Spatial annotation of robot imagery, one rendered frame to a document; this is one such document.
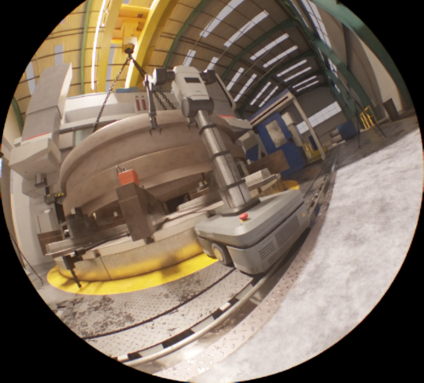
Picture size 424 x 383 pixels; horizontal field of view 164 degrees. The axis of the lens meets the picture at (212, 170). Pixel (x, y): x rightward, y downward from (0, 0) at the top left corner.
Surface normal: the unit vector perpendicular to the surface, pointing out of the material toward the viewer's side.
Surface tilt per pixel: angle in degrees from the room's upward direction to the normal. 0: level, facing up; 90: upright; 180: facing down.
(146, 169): 90
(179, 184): 90
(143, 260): 90
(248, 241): 90
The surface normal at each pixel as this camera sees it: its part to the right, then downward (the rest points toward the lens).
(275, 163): -0.45, 0.04
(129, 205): 0.25, -0.25
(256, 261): -0.13, -0.11
